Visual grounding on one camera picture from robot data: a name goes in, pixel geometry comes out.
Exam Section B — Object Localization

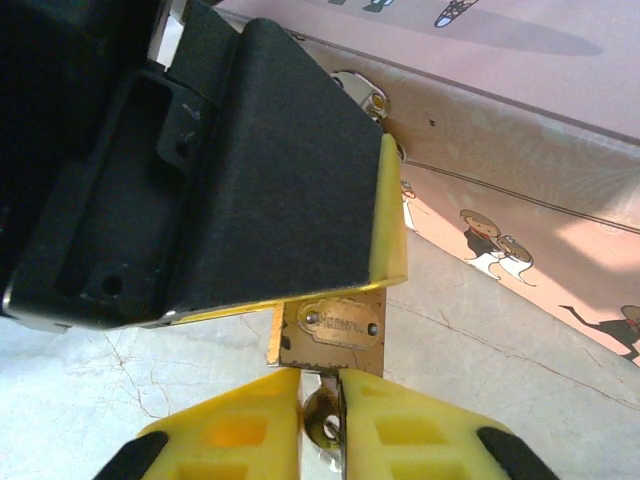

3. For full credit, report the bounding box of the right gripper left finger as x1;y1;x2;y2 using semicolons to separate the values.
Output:
102;368;305;480

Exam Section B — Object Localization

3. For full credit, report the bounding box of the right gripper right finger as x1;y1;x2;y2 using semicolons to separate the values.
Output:
338;367;560;480

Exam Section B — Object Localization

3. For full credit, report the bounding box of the small metal key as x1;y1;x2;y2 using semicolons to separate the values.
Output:
301;373;350;474

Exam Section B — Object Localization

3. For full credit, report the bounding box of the pink tin box couple print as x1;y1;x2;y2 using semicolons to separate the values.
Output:
214;0;640;369

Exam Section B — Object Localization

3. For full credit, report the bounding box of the metal box latch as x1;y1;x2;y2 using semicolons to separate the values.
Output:
330;69;392;121

